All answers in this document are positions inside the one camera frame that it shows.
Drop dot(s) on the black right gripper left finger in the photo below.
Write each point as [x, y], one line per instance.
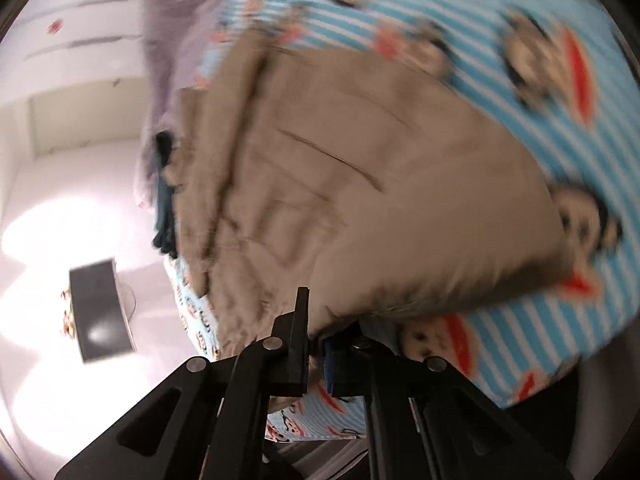
[206, 420]

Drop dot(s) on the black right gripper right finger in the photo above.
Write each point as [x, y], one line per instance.
[425, 420]

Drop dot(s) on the brown quilted puffer jacket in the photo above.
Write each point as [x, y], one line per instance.
[371, 183]

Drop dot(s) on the dark teal folded garment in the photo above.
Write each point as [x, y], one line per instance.
[165, 240]

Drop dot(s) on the blue striped monkey blanket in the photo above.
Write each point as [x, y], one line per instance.
[518, 351]

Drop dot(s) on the purple fleece blanket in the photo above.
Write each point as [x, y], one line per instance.
[175, 34]

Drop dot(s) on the grey wall-mounted monitor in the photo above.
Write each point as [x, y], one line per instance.
[101, 323]

